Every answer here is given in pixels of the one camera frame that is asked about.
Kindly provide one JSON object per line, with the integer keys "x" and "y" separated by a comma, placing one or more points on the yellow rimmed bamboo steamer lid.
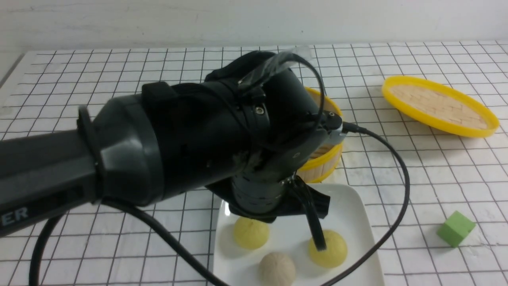
{"x": 440, "y": 107}

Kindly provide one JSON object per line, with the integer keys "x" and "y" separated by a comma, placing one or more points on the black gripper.
{"x": 271, "y": 188}

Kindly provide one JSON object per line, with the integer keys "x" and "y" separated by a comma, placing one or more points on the green foam cube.
{"x": 455, "y": 229}

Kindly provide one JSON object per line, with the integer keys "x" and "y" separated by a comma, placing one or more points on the yellow steamed bun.
{"x": 335, "y": 253}
{"x": 250, "y": 234}

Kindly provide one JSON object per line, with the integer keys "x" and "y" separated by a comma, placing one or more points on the yellow rimmed bamboo steamer basket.
{"x": 325, "y": 159}

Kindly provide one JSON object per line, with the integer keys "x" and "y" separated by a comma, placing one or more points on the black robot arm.
{"x": 243, "y": 133}

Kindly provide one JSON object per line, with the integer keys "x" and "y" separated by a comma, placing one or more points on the white square ceramic plate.
{"x": 290, "y": 234}

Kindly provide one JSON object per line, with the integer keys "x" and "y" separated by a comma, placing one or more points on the beige steamed bun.
{"x": 276, "y": 269}

